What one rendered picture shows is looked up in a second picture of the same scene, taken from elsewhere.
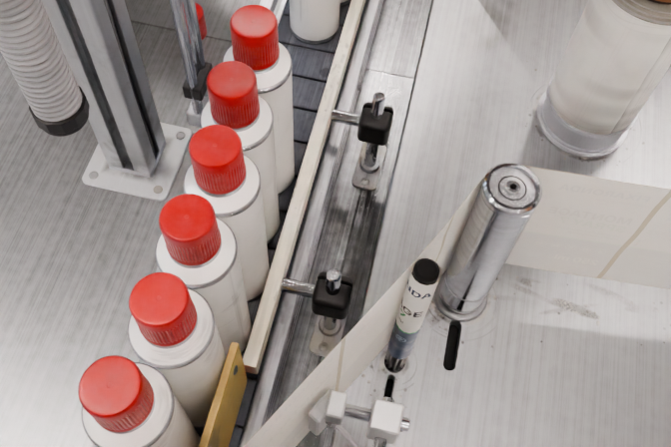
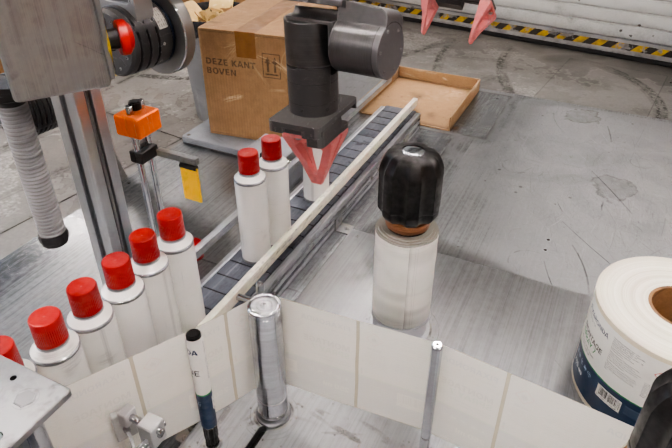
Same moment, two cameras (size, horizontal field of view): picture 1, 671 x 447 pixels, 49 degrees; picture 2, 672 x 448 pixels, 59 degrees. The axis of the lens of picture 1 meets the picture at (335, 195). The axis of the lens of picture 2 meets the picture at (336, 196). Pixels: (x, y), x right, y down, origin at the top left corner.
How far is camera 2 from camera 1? 39 cm
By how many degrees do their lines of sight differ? 30
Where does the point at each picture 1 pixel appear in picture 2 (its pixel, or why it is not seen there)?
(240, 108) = (141, 249)
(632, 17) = (384, 241)
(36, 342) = not seen: hidden behind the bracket
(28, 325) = not seen: hidden behind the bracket
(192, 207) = (86, 282)
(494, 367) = not seen: outside the picture
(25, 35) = (34, 185)
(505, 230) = (259, 332)
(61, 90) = (50, 220)
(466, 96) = (331, 303)
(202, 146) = (108, 259)
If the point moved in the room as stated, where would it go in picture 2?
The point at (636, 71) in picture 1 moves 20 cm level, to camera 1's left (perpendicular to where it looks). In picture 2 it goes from (398, 279) to (258, 253)
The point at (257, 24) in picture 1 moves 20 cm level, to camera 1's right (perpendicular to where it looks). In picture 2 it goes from (169, 215) to (314, 241)
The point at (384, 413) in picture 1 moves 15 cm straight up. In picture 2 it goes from (149, 419) to (120, 309)
